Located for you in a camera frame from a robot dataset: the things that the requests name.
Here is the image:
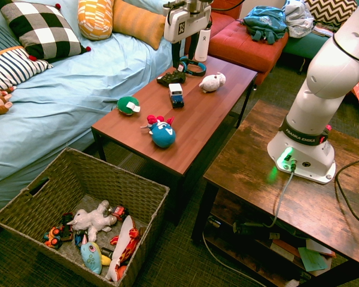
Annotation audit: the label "dark brown toy car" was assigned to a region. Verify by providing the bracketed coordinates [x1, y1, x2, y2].
[59, 212, 75, 242]

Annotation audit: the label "teal backpack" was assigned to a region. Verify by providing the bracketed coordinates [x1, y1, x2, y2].
[243, 5, 289, 45]

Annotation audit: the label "black white chevron pillow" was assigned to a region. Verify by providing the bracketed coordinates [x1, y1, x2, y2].
[303, 0, 358, 32]

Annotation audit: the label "blue and white toy car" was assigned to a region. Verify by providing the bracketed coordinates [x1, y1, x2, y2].
[168, 83, 185, 109]

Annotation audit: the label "green round plush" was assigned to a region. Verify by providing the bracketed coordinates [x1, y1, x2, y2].
[116, 96, 141, 117]

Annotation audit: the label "small blue toy car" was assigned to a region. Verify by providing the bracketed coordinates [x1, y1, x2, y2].
[74, 230, 87, 249]

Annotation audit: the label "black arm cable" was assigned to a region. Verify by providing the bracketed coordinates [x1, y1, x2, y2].
[211, 0, 246, 13]

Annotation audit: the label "black white checkered pillow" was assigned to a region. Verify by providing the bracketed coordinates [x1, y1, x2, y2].
[0, 0, 92, 63]

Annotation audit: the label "light blue covered sofa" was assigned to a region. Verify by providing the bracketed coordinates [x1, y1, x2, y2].
[0, 0, 186, 222]

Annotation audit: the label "white water bottle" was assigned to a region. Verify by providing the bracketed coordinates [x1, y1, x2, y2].
[194, 26, 212, 63]

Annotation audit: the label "teal bench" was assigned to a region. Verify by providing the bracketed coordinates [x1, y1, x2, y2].
[282, 31, 336, 74]

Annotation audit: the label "green paper sheet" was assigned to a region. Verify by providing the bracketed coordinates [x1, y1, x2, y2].
[297, 246, 328, 272]

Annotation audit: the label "grey white cloth pile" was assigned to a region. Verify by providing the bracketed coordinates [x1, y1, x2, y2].
[282, 0, 315, 38]

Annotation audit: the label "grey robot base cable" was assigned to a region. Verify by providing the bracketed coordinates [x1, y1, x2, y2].
[264, 160, 297, 230]

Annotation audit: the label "white orange flame plush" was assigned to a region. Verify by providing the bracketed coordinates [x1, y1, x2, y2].
[105, 215, 141, 283]

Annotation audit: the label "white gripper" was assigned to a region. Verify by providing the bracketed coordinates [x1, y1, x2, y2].
[163, 2, 212, 70]

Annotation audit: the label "orange toy truck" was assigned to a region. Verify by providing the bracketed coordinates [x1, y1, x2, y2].
[43, 226, 63, 249]

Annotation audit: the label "white floor cable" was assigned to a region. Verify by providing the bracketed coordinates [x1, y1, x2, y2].
[202, 230, 267, 287]

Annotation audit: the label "black game controller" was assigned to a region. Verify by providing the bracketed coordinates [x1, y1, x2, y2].
[156, 70, 187, 88]

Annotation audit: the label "reddish wood coffee table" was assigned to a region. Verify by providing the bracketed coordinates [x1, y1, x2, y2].
[91, 55, 258, 227]

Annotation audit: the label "woven wicker basket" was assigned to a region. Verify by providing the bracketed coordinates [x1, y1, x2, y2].
[0, 146, 171, 287]

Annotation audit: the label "navy white striped pillow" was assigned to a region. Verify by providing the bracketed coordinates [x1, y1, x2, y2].
[0, 45, 54, 91]

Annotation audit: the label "teal striped pillow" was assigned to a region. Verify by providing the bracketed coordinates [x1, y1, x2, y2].
[0, 14, 25, 57]

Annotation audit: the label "rustic dark wood table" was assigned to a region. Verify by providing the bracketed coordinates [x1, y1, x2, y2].
[191, 99, 359, 287]

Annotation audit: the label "yellow white patterned bolster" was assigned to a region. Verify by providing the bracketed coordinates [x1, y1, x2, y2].
[77, 0, 115, 41]

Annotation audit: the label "white unicorn plush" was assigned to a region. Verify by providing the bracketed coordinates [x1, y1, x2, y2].
[67, 199, 118, 242]

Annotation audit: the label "black power strip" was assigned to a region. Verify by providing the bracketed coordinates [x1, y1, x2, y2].
[232, 221, 273, 237]

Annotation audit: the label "Captain America plush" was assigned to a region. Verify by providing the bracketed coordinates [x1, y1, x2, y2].
[140, 114, 177, 149]

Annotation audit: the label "mustard ribbed pillow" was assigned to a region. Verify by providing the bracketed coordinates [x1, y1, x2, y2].
[112, 0, 167, 51]

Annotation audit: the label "red toy car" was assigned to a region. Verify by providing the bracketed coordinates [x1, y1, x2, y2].
[109, 205, 129, 222]

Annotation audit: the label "blue black headphones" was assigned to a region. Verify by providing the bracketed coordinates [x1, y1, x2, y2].
[177, 56, 207, 77]

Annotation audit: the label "red tufted ottoman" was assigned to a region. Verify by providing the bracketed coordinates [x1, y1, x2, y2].
[208, 20, 290, 86]

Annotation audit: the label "blue fish plush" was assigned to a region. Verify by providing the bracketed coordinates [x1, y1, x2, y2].
[80, 234, 112, 275]

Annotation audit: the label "white animal plush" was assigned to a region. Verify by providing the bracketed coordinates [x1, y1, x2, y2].
[198, 72, 227, 94]

